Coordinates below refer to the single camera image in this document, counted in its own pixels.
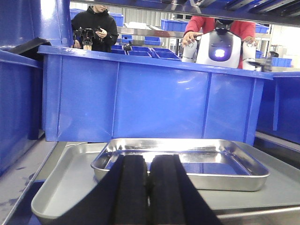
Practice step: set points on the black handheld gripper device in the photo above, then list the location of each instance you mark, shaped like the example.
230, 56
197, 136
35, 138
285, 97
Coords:
87, 36

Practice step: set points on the person in black hoodie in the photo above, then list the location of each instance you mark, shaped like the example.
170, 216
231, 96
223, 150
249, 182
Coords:
104, 27

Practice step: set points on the blue crate far left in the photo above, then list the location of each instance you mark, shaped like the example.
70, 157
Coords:
24, 25

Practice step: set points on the large silver tray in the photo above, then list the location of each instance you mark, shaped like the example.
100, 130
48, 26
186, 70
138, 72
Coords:
277, 203

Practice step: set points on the small silver tray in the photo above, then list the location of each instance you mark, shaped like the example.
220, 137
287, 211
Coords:
211, 164

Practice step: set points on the white humanoid robot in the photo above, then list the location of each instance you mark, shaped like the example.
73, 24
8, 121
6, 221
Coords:
220, 50

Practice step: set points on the large blue crate upper left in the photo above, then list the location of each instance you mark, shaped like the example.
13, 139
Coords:
96, 96

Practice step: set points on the blue crate far right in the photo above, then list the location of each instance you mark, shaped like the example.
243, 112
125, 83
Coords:
279, 113

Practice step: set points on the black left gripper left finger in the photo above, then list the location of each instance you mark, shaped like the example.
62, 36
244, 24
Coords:
120, 198

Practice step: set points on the person in red sweater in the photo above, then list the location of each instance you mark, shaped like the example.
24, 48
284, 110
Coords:
220, 25

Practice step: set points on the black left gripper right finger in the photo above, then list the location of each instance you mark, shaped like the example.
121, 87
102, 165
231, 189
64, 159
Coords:
173, 198

